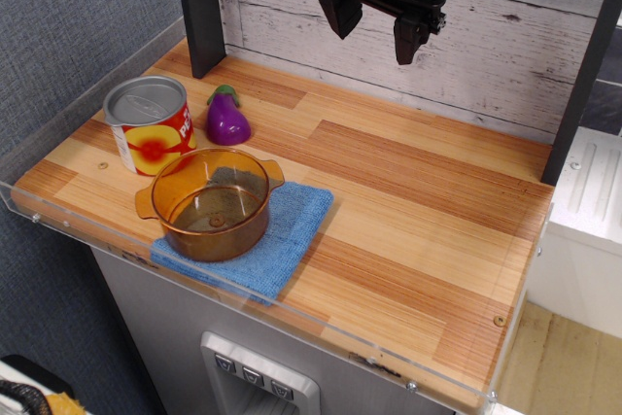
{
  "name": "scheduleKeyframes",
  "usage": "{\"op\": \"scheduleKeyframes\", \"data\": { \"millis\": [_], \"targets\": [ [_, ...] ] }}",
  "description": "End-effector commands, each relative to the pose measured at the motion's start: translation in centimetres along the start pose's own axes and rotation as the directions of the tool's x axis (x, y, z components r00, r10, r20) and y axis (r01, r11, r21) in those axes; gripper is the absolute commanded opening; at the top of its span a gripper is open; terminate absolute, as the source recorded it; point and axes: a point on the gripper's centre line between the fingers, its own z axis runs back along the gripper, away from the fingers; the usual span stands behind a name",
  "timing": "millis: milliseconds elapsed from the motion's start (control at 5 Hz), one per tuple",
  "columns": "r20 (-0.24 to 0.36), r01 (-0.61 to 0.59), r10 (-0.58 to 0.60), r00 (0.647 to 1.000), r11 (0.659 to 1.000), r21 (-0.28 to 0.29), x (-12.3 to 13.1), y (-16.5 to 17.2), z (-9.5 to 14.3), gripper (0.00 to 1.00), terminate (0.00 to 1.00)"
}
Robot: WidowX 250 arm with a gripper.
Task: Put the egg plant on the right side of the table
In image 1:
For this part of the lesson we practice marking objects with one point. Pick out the purple toy eggplant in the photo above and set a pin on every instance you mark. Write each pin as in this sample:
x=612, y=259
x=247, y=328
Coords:
x=225, y=123

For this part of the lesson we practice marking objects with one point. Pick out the blue microfiber cloth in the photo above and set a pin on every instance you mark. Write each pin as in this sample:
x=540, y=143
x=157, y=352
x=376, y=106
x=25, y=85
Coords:
x=296, y=213

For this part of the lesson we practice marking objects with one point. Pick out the clear acrylic table guard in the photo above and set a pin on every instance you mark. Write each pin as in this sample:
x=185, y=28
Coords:
x=435, y=169

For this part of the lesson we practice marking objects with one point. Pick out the amber glass pot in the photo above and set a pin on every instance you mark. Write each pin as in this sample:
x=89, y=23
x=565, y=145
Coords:
x=212, y=204

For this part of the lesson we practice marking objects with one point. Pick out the red yellow peach can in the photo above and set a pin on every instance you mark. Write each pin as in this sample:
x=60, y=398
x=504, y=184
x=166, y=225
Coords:
x=151, y=122

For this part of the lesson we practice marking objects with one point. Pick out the white ridged side counter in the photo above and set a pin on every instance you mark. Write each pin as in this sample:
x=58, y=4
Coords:
x=576, y=272

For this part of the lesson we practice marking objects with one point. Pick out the silver dispenser button panel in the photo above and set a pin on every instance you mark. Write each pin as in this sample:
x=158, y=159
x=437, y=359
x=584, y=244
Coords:
x=245, y=382

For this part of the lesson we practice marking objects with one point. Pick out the yellow cloth corner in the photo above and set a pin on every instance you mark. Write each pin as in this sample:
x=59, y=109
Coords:
x=62, y=404

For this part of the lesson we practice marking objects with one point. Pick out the dark left vertical post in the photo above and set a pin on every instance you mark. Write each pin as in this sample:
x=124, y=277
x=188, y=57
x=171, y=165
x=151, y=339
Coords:
x=205, y=35

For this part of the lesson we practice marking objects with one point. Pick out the dark vertical post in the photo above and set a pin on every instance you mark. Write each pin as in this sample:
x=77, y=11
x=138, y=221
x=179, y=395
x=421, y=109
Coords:
x=205, y=35
x=590, y=66

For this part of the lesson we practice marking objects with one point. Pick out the dark right vertical post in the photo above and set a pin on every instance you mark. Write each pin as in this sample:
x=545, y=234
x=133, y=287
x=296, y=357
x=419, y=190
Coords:
x=590, y=66

